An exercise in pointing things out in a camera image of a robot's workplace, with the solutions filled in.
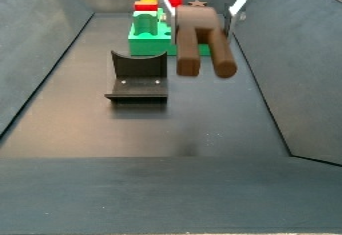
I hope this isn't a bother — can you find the brown star peg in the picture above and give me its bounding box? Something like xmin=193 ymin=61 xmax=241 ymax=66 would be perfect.
xmin=188 ymin=0 xmax=207 ymax=7

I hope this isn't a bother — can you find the black curved cradle stand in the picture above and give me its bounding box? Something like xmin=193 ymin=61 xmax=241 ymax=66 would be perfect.
xmin=105 ymin=51 xmax=168 ymax=101

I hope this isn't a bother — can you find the small red square block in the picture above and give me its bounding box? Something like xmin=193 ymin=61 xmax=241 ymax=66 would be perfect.
xmin=133 ymin=1 xmax=157 ymax=11

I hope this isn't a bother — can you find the green fixture base block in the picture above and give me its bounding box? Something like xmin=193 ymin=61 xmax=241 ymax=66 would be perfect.
xmin=126 ymin=7 xmax=212 ymax=57

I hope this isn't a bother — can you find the green arch block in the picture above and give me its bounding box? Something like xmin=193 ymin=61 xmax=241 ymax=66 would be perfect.
xmin=133 ymin=11 xmax=157 ymax=35

